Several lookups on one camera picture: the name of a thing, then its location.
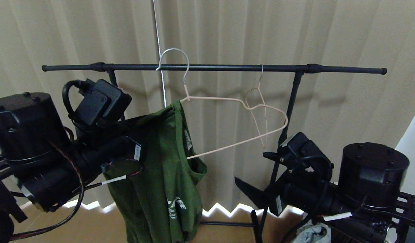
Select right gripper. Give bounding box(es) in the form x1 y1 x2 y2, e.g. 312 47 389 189
234 152 333 217

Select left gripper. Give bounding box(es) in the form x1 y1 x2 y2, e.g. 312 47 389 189
79 134 144 177

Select green printed T-shirt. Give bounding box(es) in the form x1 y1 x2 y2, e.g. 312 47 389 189
104 100 208 243

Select pale grey shorts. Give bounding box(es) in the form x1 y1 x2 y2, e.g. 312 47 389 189
295 224 331 243

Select pink clothes hanger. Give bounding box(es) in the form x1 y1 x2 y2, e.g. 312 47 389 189
156 48 289 160
244 64 273 149

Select black clothes rack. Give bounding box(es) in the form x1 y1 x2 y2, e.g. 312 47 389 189
42 62 387 243

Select beige curtain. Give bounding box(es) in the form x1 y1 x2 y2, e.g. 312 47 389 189
0 0 415 216

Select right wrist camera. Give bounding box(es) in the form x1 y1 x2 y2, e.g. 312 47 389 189
282 132 333 174

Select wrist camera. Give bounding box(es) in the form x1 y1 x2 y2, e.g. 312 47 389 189
72 79 132 135
282 132 333 174

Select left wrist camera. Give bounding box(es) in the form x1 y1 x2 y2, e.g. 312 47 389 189
72 79 132 135

